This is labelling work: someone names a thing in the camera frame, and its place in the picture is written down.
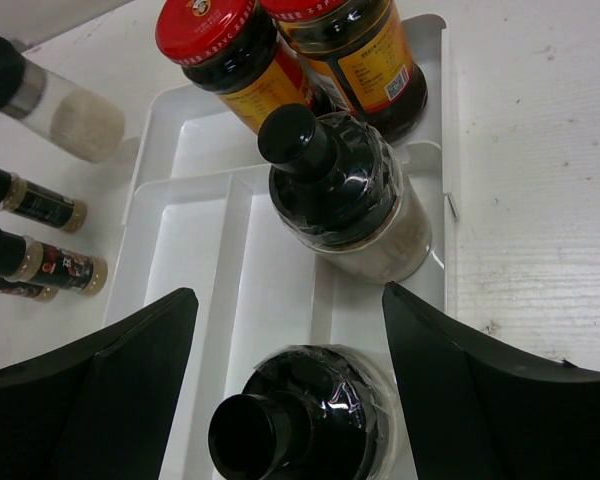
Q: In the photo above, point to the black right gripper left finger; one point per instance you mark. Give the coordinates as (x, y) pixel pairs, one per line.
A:
(102, 406)

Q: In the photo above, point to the small spice bottle black lid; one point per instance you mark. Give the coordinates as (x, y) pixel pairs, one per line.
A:
(24, 259)

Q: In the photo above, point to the red-lidded dark sauce jar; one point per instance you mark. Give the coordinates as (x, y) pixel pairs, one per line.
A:
(232, 49)

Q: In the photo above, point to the clear grinder with grey cap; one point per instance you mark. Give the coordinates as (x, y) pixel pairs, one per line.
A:
(75, 119)

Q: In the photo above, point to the white divided organizer tray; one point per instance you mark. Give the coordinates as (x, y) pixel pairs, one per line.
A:
(200, 216)

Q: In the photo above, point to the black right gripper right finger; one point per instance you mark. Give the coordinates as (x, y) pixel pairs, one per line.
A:
(478, 408)

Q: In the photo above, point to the red-lidded yellow-label sauce jar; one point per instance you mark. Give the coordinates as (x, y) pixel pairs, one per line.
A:
(359, 52)

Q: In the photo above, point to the black-capped seasoning shaker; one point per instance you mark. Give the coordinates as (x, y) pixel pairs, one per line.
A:
(309, 412)
(337, 185)

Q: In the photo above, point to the small black-capped spice bottle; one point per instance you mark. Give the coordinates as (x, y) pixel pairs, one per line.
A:
(39, 204)

